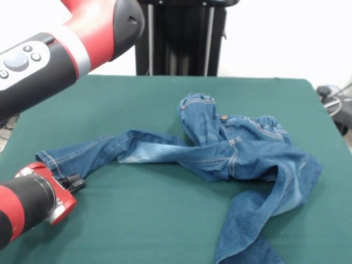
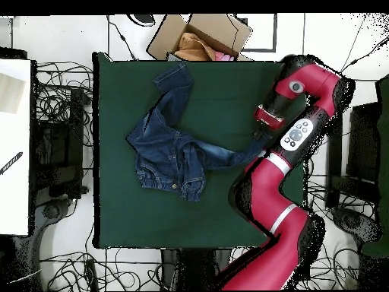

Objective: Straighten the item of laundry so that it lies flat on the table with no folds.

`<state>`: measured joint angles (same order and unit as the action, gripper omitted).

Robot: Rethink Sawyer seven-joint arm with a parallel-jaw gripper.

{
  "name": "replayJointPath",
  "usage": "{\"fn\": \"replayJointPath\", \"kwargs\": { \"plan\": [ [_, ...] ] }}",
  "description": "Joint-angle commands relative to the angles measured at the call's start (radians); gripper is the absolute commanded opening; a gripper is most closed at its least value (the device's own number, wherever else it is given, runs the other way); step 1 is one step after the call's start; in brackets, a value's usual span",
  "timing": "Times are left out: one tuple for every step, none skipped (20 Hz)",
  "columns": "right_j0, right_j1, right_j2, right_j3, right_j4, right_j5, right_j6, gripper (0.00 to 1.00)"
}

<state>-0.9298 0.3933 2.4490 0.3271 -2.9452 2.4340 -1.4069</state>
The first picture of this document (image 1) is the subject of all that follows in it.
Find grey chair base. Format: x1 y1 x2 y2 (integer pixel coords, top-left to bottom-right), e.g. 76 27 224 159
316 84 352 137

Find blue denim jeans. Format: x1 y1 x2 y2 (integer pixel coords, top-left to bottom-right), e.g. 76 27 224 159
35 92 324 264

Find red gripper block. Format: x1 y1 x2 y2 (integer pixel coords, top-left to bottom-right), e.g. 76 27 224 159
15 161 86 226

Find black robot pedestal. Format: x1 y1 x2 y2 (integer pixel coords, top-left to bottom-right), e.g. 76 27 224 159
134 0 240 77

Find dark green table cloth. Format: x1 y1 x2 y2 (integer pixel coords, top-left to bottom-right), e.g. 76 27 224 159
0 74 352 264

